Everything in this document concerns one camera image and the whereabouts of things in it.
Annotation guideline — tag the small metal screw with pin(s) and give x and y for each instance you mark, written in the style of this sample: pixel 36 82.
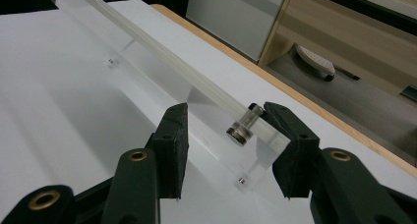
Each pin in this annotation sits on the small metal screw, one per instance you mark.
pixel 241 180

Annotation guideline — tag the grey panel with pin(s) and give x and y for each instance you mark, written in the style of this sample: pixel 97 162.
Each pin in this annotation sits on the grey panel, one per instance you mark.
pixel 236 17

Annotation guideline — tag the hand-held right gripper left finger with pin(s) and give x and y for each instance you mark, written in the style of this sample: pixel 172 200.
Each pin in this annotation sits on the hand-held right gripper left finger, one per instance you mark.
pixel 172 145

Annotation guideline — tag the metal standoff bolt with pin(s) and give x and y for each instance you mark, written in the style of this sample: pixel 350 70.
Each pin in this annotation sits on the metal standoff bolt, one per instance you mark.
pixel 242 129

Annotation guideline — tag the clear acrylic plate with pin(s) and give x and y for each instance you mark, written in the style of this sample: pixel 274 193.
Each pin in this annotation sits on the clear acrylic plate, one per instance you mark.
pixel 164 57

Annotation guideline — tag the white remote control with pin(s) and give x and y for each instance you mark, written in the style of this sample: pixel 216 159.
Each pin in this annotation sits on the white remote control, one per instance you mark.
pixel 316 62

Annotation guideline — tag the black pen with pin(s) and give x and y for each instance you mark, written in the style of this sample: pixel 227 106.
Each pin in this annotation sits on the black pen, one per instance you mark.
pixel 346 73

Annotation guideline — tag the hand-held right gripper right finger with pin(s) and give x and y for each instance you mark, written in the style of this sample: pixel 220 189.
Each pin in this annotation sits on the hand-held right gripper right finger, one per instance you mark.
pixel 298 158

